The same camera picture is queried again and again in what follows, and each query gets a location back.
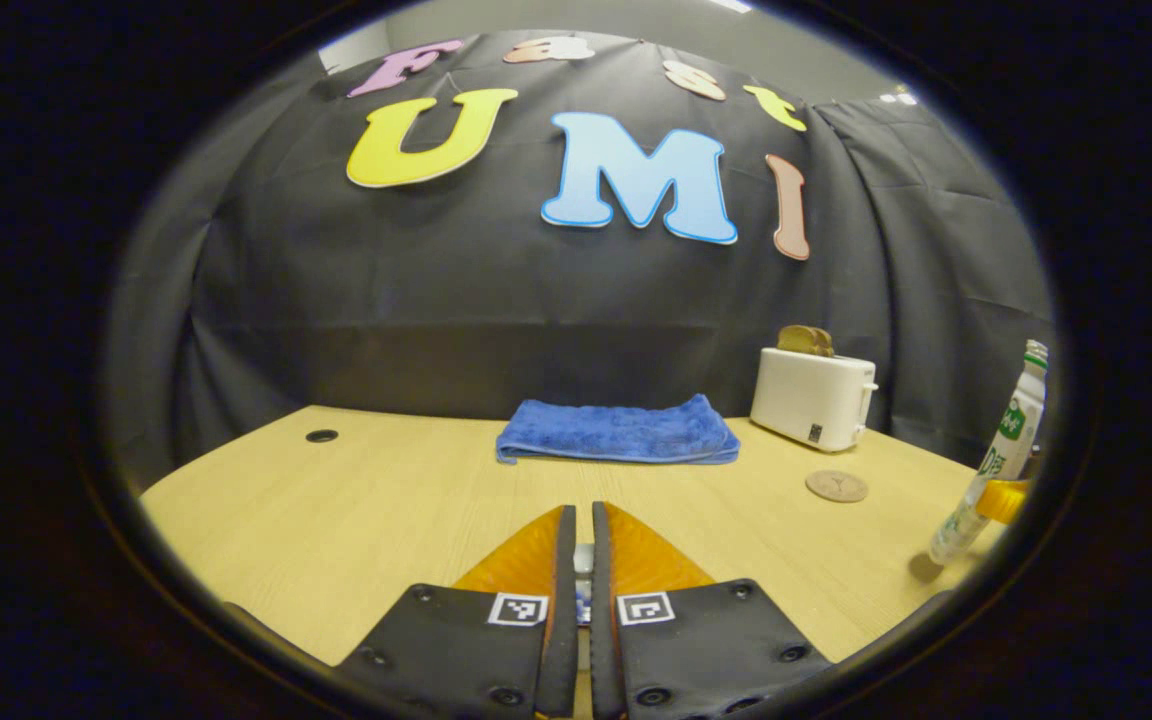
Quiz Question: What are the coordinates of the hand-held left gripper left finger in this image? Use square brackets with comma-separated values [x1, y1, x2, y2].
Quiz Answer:
[336, 505, 579, 720]

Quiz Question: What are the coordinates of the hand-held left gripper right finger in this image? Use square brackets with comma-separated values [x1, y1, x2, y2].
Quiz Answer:
[591, 500, 832, 720]

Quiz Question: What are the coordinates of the white blue-patterned teacup lid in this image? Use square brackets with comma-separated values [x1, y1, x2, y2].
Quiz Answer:
[574, 543, 595, 627]

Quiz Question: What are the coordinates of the white water bottle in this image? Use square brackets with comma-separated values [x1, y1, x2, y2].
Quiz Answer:
[928, 340, 1050, 567]

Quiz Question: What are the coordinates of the round brown coaster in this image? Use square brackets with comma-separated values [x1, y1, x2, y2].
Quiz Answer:
[805, 470, 869, 503]

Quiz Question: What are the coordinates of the blue folded towel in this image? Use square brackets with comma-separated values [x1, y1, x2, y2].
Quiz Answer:
[495, 393, 741, 466]

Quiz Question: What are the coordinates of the white toaster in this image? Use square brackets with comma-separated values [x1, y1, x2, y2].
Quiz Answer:
[750, 346, 879, 453]

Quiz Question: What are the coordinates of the black backdrop cloth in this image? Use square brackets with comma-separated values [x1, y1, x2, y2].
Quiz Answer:
[101, 30, 1057, 491]

